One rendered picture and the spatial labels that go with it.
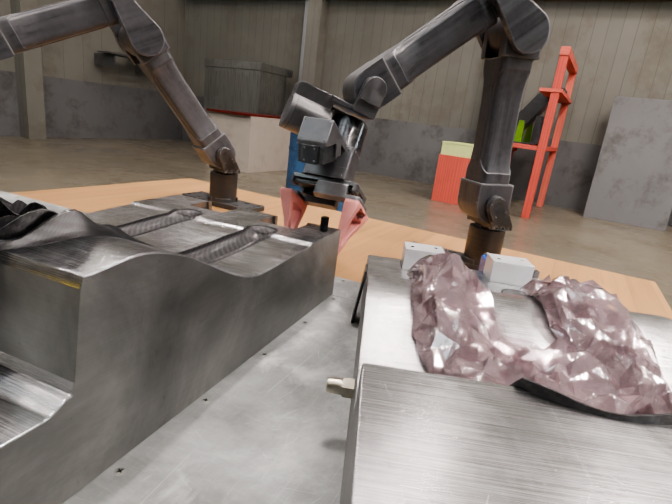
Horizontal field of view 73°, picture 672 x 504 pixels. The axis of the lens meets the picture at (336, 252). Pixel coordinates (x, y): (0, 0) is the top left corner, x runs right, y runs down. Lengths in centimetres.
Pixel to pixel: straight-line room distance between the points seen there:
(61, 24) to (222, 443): 79
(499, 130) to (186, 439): 64
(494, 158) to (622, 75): 810
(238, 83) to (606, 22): 636
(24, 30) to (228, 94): 884
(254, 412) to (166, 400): 7
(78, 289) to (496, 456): 21
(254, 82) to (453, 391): 920
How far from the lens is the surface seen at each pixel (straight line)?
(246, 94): 946
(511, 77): 80
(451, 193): 698
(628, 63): 890
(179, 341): 35
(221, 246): 50
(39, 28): 97
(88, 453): 32
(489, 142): 79
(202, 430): 36
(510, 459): 20
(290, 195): 66
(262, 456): 34
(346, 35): 1004
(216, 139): 105
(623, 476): 22
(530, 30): 80
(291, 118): 67
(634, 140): 837
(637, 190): 824
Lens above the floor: 103
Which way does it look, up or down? 16 degrees down
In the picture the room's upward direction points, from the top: 7 degrees clockwise
